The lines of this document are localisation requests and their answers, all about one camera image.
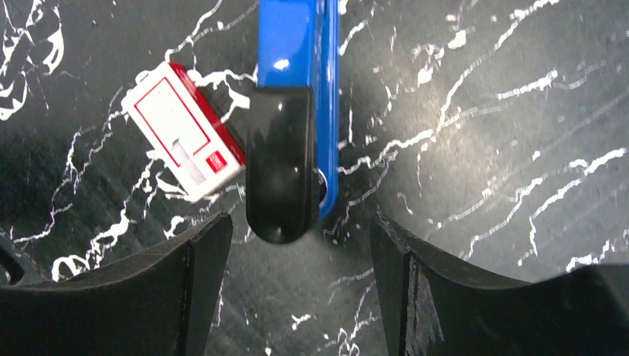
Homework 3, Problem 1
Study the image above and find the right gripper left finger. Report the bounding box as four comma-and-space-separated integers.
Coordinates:
1, 213, 233, 355

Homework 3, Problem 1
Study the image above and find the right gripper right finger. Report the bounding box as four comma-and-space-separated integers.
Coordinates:
369, 214, 628, 355

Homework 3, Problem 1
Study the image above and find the red white staple box sleeve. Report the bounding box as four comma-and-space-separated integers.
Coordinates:
122, 62, 246, 202

